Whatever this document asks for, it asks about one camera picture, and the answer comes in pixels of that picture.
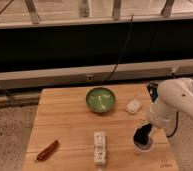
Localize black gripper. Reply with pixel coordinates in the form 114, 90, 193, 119
133, 123, 152, 145

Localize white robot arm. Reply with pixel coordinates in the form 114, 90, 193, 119
133, 78, 193, 146

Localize white ceramic cup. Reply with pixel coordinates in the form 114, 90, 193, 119
133, 137, 154, 155

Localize white eraser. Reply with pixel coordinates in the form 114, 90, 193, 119
125, 99, 142, 114

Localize green ceramic bowl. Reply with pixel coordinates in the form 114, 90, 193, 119
86, 87, 116, 113

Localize white power strip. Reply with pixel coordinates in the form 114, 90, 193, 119
94, 132, 106, 165

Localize wooden table board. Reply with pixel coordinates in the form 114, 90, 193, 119
23, 84, 178, 171

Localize red chili pepper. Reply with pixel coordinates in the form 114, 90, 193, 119
36, 140, 59, 162

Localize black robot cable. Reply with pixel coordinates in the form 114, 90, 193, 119
166, 111, 180, 139

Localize black hanging cable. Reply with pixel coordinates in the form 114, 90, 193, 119
104, 13, 135, 82

